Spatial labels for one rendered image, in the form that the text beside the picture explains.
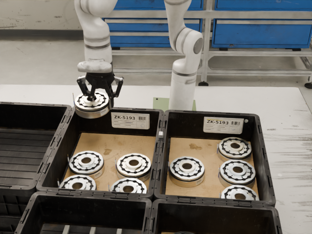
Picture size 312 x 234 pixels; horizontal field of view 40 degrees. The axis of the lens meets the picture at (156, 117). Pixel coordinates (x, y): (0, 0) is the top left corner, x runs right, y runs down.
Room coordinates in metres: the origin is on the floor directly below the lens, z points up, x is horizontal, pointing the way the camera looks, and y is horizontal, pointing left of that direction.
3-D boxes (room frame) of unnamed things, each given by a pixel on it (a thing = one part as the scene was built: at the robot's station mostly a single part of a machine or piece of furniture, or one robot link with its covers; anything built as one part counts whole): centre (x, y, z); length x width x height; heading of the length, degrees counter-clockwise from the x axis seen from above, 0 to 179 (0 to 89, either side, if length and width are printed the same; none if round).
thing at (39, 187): (0.97, 0.14, 0.92); 0.40 x 0.30 x 0.02; 175
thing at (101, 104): (1.08, 0.19, 1.01); 0.10 x 0.10 x 0.01
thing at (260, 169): (0.94, -0.16, 0.87); 0.40 x 0.30 x 0.11; 175
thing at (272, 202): (0.94, -0.16, 0.92); 0.40 x 0.30 x 0.02; 175
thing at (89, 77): (1.08, 0.16, 1.10); 0.08 x 0.08 x 0.09
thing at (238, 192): (0.83, -0.22, 0.86); 0.05 x 0.05 x 0.01
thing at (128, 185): (0.85, 0.08, 0.86); 0.05 x 0.05 x 0.01
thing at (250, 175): (0.93, -0.24, 0.86); 0.10 x 0.10 x 0.01
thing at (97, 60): (1.06, 0.16, 1.17); 0.11 x 0.09 x 0.06; 176
